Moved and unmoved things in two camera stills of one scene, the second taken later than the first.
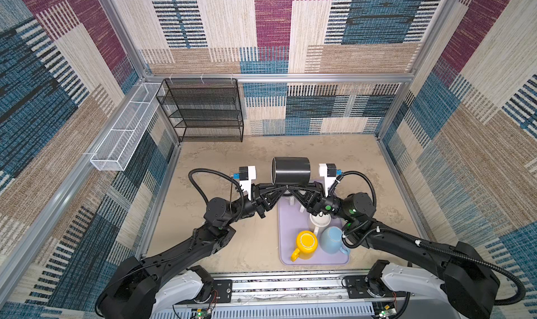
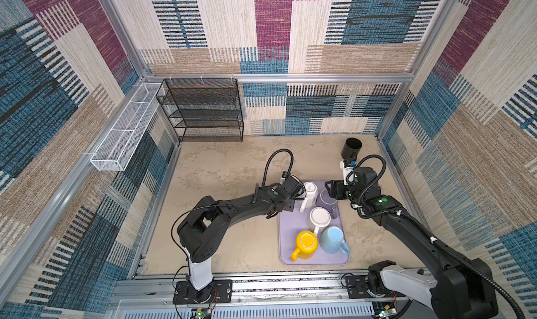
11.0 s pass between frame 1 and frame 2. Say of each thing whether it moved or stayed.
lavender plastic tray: stayed
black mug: moved
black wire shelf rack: stayed
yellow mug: stayed
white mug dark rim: stayed
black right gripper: moved
